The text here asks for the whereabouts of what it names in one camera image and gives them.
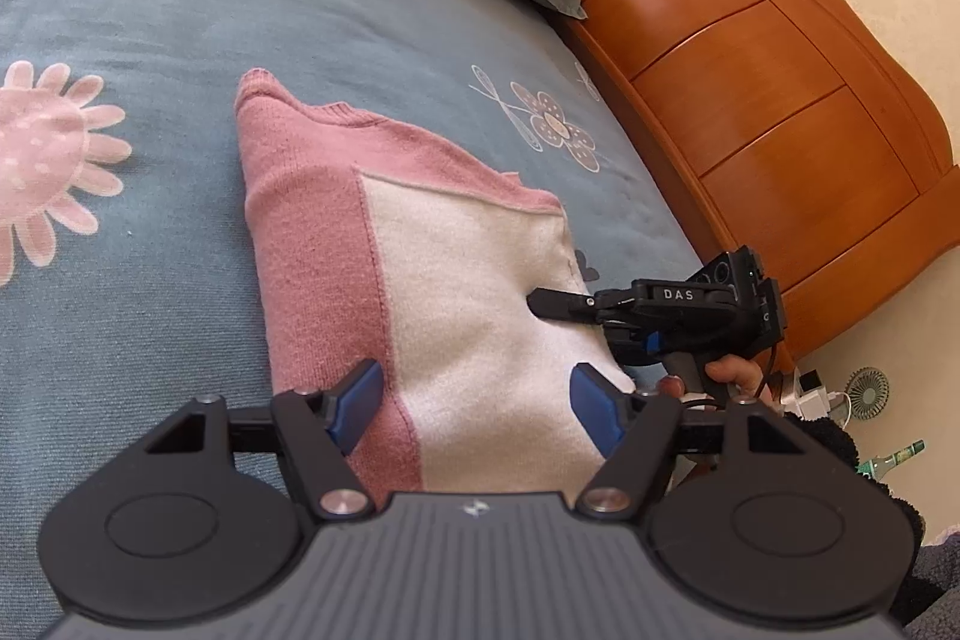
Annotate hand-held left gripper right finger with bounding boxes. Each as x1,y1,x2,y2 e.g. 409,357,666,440
568,361,815,522

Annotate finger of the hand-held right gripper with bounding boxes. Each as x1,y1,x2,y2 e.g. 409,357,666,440
527,286,605,323

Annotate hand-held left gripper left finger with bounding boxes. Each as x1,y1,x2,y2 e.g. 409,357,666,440
146,357,385,522

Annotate pink and white knit sweater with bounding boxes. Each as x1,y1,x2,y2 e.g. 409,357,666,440
234,68,638,498

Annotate person's right hand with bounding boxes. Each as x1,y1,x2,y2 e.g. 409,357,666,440
658,357,760,402

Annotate white charger block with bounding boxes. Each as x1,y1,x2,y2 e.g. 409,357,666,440
780,370,848,422

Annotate small green fan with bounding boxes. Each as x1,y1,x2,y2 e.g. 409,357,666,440
846,367,890,416

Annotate wooden bed headboard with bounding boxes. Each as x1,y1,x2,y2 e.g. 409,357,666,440
532,0,960,363

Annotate green bottle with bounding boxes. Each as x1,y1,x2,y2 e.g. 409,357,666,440
861,439,928,480

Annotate grey cloth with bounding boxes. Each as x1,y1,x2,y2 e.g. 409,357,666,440
911,524,960,640

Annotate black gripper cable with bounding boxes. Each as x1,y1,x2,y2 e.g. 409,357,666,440
759,340,782,402

